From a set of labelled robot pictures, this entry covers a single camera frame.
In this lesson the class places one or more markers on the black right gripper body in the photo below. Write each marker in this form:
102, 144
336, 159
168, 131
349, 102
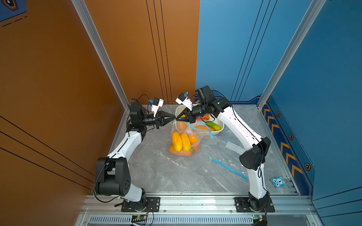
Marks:
200, 110

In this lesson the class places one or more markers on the large orange mango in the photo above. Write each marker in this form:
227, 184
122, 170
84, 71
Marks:
180, 153

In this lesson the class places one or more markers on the spare clear zip-top bag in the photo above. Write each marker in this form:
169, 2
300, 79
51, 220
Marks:
227, 156

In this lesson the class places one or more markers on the green circuit board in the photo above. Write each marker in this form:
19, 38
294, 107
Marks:
139, 219

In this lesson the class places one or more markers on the clear zip-top bag blue zipper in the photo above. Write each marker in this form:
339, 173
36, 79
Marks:
201, 134

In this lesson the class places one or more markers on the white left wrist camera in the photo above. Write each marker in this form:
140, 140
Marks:
156, 103

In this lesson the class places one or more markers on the aluminium front rail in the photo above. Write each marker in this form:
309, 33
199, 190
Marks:
193, 209

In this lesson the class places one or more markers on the green mango in bowl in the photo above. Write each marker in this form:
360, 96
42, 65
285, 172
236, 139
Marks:
213, 125

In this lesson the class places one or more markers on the yellow orange mango in bowl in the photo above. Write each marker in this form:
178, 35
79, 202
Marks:
181, 126

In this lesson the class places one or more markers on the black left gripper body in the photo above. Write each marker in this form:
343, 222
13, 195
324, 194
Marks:
148, 120

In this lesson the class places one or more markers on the red apple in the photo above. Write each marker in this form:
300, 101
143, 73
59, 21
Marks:
203, 118

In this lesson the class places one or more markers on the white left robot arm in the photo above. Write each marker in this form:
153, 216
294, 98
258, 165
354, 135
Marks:
112, 172

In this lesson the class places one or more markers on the yellow orange mango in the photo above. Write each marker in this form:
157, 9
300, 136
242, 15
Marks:
181, 126
177, 141

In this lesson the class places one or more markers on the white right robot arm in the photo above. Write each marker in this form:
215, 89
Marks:
256, 147

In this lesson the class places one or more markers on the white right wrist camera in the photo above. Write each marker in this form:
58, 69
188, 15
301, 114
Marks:
183, 99

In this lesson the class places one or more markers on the small blue owl toy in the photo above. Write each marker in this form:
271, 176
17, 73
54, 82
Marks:
278, 182

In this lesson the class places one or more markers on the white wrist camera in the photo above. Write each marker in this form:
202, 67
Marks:
156, 103
183, 99

